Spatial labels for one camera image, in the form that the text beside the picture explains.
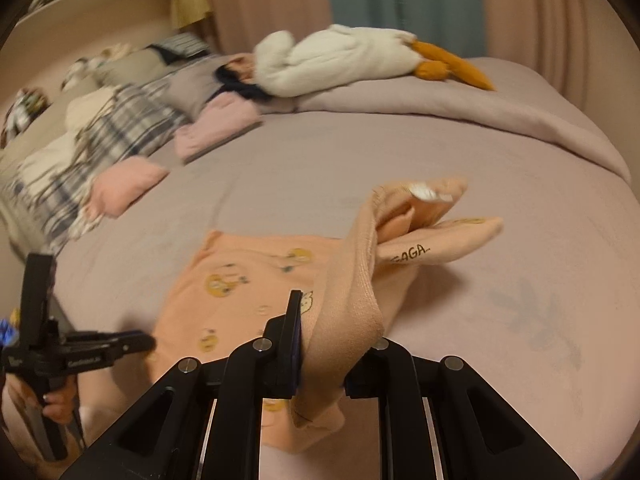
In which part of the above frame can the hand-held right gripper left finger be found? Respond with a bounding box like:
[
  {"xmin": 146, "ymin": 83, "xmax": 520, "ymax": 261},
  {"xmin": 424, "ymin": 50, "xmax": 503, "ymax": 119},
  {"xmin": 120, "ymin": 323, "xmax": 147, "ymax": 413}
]
[{"xmin": 60, "ymin": 289, "xmax": 306, "ymax": 480}]

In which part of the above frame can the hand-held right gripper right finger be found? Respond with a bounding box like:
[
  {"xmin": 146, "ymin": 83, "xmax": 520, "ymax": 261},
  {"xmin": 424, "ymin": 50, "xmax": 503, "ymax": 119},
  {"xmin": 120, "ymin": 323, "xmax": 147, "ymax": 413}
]
[{"xmin": 345, "ymin": 337, "xmax": 581, "ymax": 480}]

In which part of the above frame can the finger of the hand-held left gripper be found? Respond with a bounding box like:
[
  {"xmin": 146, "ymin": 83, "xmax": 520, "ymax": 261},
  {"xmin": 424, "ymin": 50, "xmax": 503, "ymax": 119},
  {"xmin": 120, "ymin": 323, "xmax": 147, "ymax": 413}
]
[{"xmin": 102, "ymin": 331, "xmax": 157, "ymax": 362}]

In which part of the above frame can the peach printed small shirt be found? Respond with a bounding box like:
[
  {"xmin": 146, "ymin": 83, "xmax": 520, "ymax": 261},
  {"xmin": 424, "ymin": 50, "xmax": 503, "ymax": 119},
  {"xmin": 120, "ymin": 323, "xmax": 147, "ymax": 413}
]
[{"xmin": 150, "ymin": 176, "xmax": 503, "ymax": 456}]

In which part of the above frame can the person's left hand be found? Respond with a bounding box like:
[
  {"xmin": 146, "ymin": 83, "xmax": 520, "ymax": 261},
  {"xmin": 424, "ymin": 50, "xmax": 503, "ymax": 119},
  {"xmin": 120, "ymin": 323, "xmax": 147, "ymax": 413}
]
[{"xmin": 2, "ymin": 372, "xmax": 81, "ymax": 433}]

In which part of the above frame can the lilac bed sheet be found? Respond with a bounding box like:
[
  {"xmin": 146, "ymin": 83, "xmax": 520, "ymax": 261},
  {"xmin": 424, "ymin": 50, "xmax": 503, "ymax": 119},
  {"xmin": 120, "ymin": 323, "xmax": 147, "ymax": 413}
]
[{"xmin": 10, "ymin": 55, "xmax": 640, "ymax": 480}]

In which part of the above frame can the pink folded cloth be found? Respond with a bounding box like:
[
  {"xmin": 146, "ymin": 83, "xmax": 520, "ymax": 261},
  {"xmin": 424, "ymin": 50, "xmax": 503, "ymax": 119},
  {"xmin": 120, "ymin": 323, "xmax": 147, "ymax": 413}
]
[
  {"xmin": 89, "ymin": 156, "xmax": 170, "ymax": 218},
  {"xmin": 175, "ymin": 95, "xmax": 263, "ymax": 165}
]

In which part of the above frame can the grey plaid blanket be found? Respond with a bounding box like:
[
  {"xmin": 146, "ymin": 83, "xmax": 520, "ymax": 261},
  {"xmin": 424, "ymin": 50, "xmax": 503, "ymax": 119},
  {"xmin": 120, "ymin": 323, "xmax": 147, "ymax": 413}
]
[{"xmin": 0, "ymin": 82, "xmax": 193, "ymax": 256}]

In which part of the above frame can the black and white plush toy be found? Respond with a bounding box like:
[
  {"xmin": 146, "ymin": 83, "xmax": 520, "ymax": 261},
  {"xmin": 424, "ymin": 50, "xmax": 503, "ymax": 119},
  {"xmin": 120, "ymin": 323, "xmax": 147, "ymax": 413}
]
[{"xmin": 0, "ymin": 87, "xmax": 51, "ymax": 147}]

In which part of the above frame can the grey pillow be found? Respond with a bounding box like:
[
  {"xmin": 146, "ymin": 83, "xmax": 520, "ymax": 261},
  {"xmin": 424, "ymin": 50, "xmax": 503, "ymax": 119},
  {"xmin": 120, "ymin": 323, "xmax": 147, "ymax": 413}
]
[{"xmin": 92, "ymin": 47, "xmax": 231, "ymax": 113}]

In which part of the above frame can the lilac folded duvet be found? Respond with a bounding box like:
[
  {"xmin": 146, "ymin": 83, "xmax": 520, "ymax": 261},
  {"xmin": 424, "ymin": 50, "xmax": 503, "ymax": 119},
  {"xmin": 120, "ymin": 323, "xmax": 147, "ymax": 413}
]
[{"xmin": 295, "ymin": 57, "xmax": 632, "ymax": 186}]

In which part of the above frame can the white goose plush toy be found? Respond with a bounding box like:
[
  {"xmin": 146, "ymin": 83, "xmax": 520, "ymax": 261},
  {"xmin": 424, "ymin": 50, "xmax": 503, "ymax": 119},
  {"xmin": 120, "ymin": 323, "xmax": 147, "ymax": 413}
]
[{"xmin": 252, "ymin": 24, "xmax": 496, "ymax": 97}]

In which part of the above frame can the dark striped cloth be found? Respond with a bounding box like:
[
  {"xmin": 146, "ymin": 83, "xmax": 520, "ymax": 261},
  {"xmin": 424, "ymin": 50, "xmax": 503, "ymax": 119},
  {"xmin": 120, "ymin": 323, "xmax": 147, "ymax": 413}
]
[{"xmin": 147, "ymin": 34, "xmax": 212, "ymax": 64}]

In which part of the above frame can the cream headboard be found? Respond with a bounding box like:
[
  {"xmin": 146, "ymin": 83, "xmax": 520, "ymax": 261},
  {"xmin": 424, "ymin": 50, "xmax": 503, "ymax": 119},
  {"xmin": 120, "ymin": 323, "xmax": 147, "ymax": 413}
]
[{"xmin": 0, "ymin": 0, "xmax": 221, "ymax": 171}]

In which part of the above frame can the pink curtain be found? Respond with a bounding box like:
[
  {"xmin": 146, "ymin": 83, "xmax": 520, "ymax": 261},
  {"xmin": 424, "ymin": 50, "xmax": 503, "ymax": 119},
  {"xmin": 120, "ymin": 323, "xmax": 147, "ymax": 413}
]
[
  {"xmin": 200, "ymin": 0, "xmax": 333, "ymax": 56},
  {"xmin": 475, "ymin": 0, "xmax": 633, "ymax": 126}
]

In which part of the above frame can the yellow cloth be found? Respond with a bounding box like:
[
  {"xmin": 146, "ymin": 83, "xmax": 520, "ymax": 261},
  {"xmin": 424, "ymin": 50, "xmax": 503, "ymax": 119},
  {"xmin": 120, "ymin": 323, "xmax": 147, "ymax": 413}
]
[{"xmin": 170, "ymin": 0, "xmax": 216, "ymax": 28}]

